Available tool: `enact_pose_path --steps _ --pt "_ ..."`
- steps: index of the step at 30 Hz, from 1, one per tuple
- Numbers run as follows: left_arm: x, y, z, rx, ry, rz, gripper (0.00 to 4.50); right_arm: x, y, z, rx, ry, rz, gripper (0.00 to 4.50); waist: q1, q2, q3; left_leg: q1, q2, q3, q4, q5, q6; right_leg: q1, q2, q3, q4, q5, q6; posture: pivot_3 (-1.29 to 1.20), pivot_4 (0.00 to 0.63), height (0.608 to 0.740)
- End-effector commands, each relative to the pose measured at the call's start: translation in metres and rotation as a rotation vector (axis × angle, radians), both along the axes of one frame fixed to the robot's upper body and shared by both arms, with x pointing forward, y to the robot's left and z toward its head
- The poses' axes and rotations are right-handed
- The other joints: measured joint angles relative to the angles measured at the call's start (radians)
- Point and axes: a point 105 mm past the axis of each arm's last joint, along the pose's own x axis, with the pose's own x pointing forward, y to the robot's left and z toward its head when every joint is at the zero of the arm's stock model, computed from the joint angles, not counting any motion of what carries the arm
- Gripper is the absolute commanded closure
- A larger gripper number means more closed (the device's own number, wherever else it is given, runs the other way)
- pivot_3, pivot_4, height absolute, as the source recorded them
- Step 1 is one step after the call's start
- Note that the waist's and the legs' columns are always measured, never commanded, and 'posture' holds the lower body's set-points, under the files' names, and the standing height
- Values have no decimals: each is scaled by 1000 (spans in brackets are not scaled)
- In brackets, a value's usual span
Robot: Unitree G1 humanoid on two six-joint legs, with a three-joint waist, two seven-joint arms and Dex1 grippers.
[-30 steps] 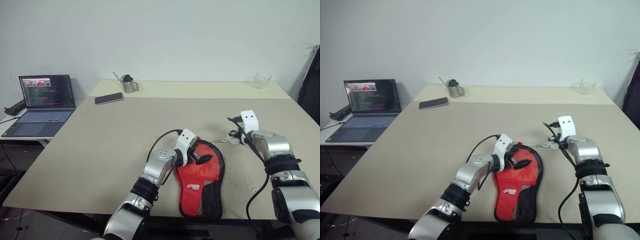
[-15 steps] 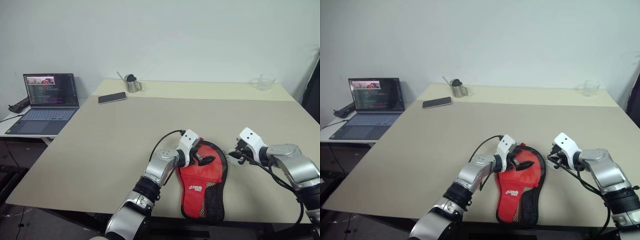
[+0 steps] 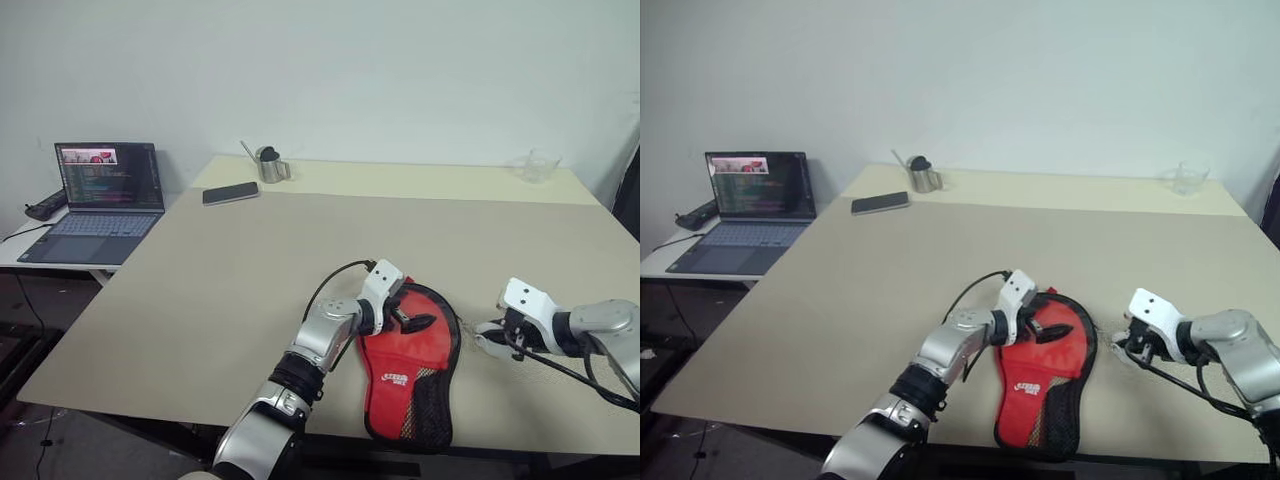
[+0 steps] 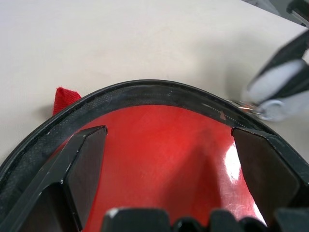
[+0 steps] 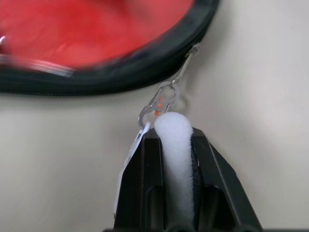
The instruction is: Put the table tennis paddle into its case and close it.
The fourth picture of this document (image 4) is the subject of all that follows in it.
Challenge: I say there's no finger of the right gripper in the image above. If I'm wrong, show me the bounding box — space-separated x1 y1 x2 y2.
262 65 309 121
246 30 309 100

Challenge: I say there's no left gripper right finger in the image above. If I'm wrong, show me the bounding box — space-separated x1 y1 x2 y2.
230 126 309 227

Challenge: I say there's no black stand with silver bar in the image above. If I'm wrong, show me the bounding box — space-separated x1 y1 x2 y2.
285 0 309 28

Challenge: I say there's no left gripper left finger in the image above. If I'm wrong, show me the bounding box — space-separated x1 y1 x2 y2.
0 125 109 232

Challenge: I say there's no red table tennis paddle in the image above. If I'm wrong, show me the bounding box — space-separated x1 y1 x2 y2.
79 102 269 232

